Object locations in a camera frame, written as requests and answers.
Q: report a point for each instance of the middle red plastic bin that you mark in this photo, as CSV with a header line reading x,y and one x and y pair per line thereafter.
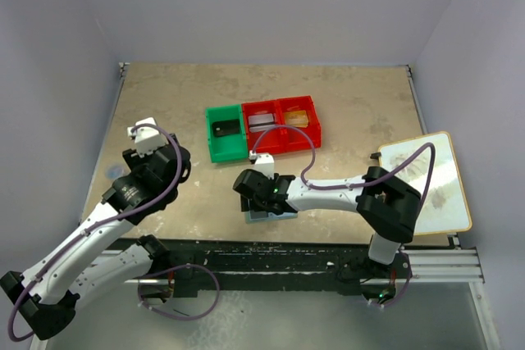
x,y
273,141

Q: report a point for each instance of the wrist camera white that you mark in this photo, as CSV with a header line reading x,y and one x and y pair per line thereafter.
x,y
263,163
147,139

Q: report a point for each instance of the green card holder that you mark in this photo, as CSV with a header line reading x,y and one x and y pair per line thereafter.
x,y
273,217

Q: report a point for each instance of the green plastic bin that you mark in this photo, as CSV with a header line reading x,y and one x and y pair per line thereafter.
x,y
230,148

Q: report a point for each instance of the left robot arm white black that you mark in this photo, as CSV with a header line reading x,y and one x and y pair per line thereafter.
x,y
47,296

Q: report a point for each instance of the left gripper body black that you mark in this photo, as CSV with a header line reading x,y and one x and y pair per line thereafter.
x,y
136,162

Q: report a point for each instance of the right red plastic bin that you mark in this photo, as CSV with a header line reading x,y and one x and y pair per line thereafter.
x,y
295,141

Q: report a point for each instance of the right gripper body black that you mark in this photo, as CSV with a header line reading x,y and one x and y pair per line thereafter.
x,y
248,204

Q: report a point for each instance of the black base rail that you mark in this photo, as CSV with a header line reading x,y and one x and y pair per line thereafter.
x,y
274,267

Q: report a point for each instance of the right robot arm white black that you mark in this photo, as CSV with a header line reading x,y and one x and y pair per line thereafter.
x,y
388,204

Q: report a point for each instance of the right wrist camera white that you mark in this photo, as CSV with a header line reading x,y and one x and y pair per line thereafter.
x,y
263,163

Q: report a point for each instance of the red plastic bin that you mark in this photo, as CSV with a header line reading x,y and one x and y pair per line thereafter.
x,y
273,141
295,141

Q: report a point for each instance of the black credit card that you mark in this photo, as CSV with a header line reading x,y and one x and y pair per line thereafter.
x,y
257,216

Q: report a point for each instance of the silver card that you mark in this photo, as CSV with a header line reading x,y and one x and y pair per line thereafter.
x,y
261,122

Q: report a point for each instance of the white tray with gold rim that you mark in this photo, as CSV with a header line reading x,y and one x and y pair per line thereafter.
x,y
445,209

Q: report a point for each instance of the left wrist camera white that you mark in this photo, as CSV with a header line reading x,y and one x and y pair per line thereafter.
x,y
147,139

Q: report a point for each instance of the gold credit card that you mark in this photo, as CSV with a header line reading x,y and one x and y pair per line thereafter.
x,y
298,118

